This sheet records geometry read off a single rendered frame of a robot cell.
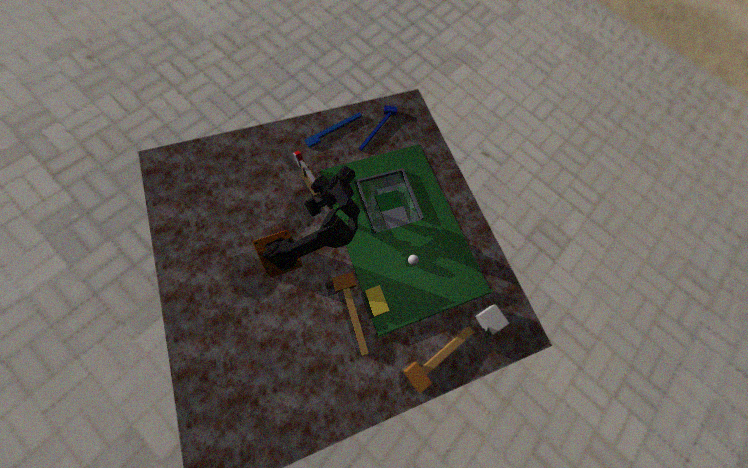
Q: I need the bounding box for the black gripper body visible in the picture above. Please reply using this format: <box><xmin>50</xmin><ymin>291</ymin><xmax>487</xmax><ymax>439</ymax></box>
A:
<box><xmin>305</xmin><ymin>185</ymin><xmax>354</xmax><ymax>216</ymax></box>

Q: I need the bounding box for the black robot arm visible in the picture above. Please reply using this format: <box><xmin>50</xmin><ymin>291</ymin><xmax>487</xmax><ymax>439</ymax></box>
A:
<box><xmin>263</xmin><ymin>165</ymin><xmax>360</xmax><ymax>271</ymax></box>

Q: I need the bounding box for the green putting mat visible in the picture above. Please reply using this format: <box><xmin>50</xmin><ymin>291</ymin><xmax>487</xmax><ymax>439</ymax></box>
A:
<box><xmin>320</xmin><ymin>144</ymin><xmax>489</xmax><ymax>333</ymax></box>

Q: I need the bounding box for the yellow cube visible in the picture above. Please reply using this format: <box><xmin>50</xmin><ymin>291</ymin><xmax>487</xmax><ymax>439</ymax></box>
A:
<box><xmin>365</xmin><ymin>285</ymin><xmax>389</xmax><ymax>317</ymax></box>

